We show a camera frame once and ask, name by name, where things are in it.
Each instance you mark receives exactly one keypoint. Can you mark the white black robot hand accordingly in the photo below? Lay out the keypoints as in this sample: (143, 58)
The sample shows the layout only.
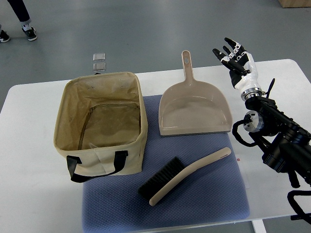
(242, 68)

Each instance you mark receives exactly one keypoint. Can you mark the pink hand broom black bristles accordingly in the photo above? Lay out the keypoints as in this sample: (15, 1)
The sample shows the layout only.
(174, 172)

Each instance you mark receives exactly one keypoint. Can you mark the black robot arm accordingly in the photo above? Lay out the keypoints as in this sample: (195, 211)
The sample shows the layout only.
(285, 144)

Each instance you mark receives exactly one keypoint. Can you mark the pink plastic dustpan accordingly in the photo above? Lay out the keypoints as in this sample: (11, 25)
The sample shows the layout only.
(193, 107)

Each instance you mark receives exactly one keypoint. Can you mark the wooden box corner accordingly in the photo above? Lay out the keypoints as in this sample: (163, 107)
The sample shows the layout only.
(295, 3)

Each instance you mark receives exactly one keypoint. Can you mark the upper clear floor tile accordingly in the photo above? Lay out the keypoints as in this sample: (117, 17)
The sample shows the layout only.
(99, 57)

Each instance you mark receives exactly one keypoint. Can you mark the white table leg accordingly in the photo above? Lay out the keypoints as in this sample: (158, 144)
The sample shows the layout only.
(258, 226)

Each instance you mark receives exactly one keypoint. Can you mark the blue textured cushion mat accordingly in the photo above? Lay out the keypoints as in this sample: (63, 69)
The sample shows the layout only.
(213, 193)

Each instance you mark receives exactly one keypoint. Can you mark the person's right sneaker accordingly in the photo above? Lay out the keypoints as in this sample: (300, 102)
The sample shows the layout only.
(30, 33)

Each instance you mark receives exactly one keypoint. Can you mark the person's dark trouser leg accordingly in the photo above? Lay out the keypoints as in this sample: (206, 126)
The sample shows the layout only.
(20, 10)

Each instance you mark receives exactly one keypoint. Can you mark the beige fabric bag black handles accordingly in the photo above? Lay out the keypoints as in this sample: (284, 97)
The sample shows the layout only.
(101, 126)

